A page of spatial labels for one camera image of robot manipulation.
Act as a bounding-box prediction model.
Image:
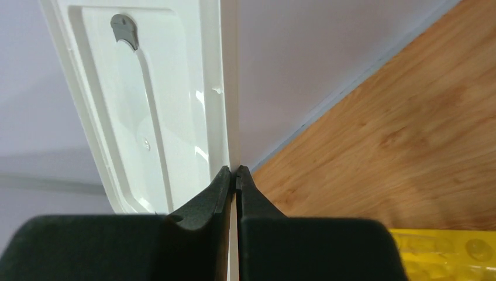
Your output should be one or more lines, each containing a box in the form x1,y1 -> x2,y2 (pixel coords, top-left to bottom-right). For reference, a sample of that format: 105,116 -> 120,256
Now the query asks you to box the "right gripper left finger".
166,166 -> 232,280

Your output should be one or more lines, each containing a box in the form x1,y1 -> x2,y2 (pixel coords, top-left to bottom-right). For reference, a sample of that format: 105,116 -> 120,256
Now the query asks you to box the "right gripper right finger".
236,166 -> 286,280

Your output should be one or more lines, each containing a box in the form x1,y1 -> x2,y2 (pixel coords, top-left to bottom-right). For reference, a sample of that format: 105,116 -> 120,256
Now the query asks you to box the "white plastic lid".
40,1 -> 240,280

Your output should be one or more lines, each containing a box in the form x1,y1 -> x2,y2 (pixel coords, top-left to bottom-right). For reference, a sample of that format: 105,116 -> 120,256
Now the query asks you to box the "yellow test tube rack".
390,229 -> 495,280

